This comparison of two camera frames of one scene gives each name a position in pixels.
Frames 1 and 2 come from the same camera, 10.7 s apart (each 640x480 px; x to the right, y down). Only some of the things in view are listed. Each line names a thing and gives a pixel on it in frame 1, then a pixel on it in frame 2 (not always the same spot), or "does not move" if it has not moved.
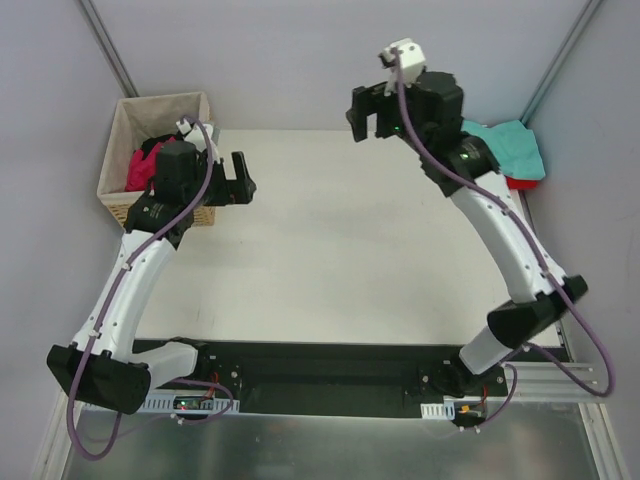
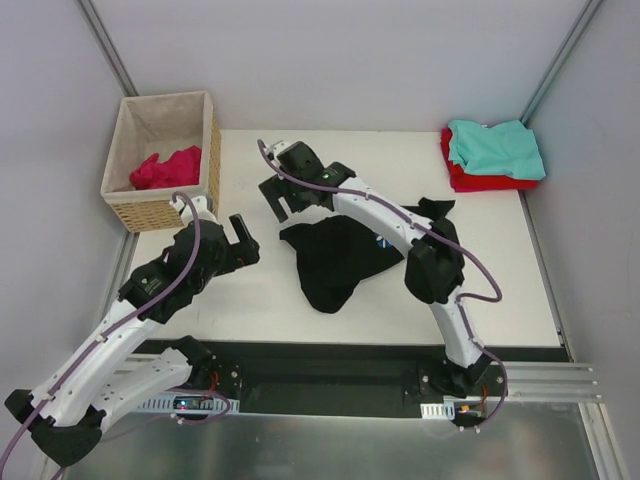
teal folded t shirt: [513, 146] does not move
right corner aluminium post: [589, 12] does not move
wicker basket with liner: [134, 121] does not move
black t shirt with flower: [148, 144] → [336, 253]
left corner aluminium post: [108, 49] does not move
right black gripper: [377, 111] → [279, 189]
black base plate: [337, 378] does not move
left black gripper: [228, 187] → [245, 248]
